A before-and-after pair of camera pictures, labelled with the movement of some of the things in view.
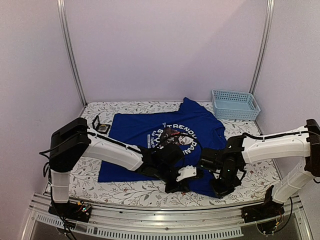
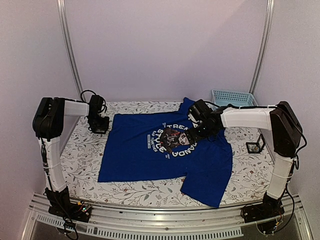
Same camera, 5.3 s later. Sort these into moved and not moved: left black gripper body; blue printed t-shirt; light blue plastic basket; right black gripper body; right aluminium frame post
Moved: left black gripper body; right black gripper body
Not moved: blue printed t-shirt; light blue plastic basket; right aluminium frame post
